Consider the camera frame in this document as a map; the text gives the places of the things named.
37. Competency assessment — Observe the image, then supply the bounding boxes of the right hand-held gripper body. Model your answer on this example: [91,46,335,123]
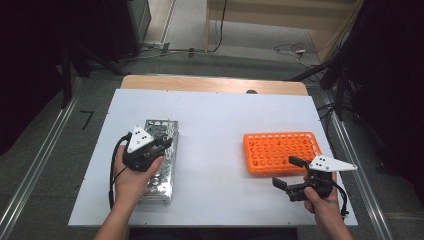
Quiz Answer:
[285,154,359,203]

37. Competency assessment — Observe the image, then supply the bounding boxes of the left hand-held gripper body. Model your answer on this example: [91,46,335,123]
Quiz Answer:
[122,125,166,173]

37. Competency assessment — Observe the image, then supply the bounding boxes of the orange plastic tube rack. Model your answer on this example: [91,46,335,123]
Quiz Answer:
[242,131,323,176]

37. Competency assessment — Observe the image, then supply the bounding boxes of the perforated metal tube rack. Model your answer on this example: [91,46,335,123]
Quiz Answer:
[138,119,180,205]

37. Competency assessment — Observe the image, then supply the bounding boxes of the person's right hand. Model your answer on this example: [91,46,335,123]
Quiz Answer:
[302,171,343,228]

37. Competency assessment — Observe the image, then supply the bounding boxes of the person's left hand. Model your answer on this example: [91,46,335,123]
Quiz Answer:
[113,144,165,214]

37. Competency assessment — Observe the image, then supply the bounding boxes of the white table board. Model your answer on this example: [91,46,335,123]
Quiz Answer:
[68,88,358,228]

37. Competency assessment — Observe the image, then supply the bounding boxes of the wooden table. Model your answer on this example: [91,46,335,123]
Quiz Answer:
[119,74,309,97]

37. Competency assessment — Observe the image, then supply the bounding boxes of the black tripod stand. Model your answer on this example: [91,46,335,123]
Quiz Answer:
[286,54,363,122]

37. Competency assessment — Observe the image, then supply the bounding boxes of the black metal stand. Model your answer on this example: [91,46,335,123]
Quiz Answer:
[59,42,129,110]

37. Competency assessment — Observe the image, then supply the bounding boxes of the dark curtain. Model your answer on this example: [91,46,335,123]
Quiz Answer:
[333,0,424,201]
[0,0,73,158]

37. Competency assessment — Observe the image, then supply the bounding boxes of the black cabinet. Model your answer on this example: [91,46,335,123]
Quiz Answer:
[68,0,153,63]

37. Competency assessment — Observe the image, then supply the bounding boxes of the wooden platform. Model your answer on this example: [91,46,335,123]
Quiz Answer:
[204,0,364,64]

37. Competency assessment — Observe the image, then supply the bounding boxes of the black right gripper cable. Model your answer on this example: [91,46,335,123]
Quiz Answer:
[330,180,351,218]

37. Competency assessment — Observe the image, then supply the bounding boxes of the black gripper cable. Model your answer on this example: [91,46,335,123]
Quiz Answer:
[107,132,133,211]
[330,180,351,218]

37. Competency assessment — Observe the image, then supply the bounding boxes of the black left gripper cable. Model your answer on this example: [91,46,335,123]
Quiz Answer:
[107,132,133,211]

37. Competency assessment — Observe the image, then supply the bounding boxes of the metal floor rail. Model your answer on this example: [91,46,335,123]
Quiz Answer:
[0,77,84,240]
[319,89,395,240]

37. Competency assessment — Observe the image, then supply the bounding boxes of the grey floor cables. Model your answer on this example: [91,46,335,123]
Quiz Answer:
[124,40,207,64]

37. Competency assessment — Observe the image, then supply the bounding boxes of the white floor cable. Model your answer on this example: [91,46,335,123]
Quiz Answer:
[273,42,314,69]

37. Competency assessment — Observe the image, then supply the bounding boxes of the black hanging cable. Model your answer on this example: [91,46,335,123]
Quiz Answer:
[208,0,229,54]

